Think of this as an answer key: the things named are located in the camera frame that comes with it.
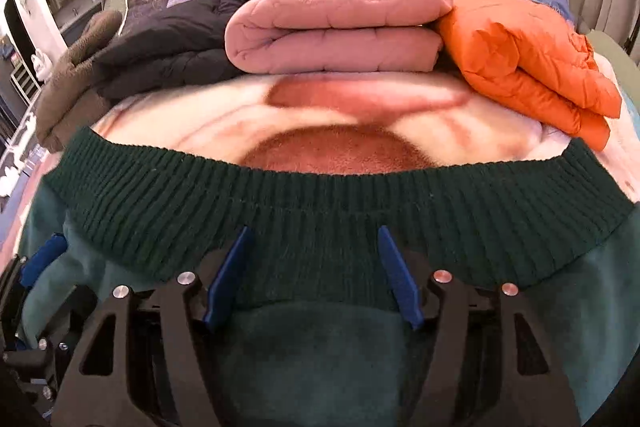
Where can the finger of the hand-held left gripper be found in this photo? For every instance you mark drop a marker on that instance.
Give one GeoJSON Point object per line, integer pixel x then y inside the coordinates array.
{"type": "Point", "coordinates": [47, 254]}

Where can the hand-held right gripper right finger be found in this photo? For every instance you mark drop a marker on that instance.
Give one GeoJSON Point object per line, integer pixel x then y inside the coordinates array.
{"type": "Point", "coordinates": [400, 279]}

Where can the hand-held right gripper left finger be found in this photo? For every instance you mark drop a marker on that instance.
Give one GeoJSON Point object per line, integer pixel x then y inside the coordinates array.
{"type": "Point", "coordinates": [227, 279]}

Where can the dark green sweater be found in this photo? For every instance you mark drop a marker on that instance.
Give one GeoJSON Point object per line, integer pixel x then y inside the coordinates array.
{"type": "Point", "coordinates": [320, 227]}

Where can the pink and brown printed blanket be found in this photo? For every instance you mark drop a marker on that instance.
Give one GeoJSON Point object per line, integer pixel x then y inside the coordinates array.
{"type": "Point", "coordinates": [425, 107]}

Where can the white shelf rack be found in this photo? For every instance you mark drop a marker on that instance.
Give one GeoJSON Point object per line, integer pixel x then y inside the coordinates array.
{"type": "Point", "coordinates": [25, 79]}

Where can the brown fleece garment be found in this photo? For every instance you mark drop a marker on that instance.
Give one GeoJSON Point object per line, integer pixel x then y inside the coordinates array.
{"type": "Point", "coordinates": [70, 77]}

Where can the white door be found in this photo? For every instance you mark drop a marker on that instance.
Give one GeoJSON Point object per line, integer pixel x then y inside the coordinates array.
{"type": "Point", "coordinates": [30, 22]}

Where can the black jacket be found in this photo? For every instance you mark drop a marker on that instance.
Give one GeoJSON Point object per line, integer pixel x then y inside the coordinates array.
{"type": "Point", "coordinates": [165, 42]}

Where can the orange puffer jacket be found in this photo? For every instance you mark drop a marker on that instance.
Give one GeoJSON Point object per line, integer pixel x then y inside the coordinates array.
{"type": "Point", "coordinates": [510, 47]}

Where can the pink quilted folded garment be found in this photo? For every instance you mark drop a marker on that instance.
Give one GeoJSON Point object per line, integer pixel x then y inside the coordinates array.
{"type": "Point", "coordinates": [325, 22]}

